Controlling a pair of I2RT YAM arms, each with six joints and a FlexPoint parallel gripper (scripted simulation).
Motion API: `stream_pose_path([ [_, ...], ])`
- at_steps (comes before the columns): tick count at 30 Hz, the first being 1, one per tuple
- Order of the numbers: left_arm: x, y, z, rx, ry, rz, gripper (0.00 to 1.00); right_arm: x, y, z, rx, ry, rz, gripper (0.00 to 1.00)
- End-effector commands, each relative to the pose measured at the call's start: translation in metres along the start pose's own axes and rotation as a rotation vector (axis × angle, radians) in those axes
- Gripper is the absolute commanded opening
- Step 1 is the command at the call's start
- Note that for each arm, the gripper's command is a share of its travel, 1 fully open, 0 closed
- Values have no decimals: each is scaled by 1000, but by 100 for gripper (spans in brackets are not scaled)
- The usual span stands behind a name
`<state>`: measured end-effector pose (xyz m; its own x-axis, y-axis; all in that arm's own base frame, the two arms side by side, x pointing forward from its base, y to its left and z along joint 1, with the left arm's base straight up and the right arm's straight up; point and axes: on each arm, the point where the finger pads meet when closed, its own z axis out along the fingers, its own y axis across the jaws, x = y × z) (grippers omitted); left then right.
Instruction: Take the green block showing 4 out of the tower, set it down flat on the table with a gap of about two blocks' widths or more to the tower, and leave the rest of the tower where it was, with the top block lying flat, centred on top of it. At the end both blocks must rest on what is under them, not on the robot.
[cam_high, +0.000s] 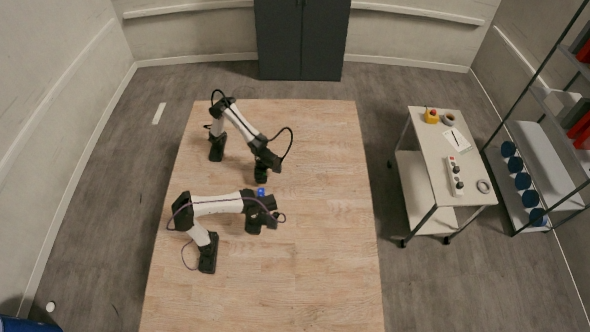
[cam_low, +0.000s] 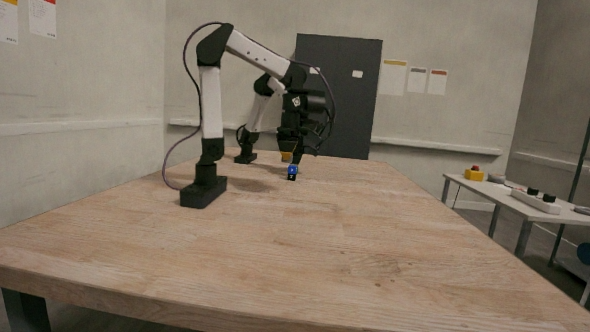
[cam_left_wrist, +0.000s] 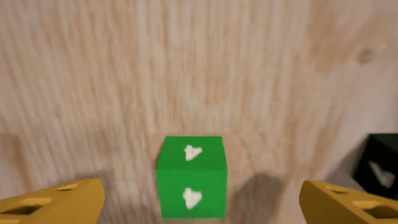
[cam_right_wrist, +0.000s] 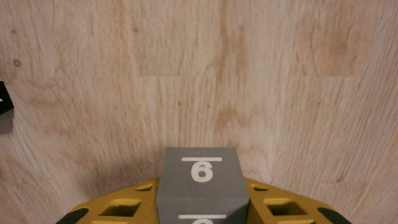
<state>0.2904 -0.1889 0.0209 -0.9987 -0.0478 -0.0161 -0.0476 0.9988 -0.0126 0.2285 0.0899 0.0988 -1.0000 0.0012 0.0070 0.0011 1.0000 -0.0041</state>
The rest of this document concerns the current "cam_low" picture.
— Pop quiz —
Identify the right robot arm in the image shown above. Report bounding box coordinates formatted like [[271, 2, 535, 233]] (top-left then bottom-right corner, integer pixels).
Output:
[[180, 23, 325, 197]]

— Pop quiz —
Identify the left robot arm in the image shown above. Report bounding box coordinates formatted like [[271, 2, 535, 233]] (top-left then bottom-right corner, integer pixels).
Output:
[[234, 73, 320, 161]]

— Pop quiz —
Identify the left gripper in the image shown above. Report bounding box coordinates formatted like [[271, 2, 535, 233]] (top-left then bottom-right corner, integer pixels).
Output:
[[290, 135, 305, 166]]

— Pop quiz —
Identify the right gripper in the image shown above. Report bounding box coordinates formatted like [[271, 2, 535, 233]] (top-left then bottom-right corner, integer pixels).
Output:
[[276, 112, 301, 160]]

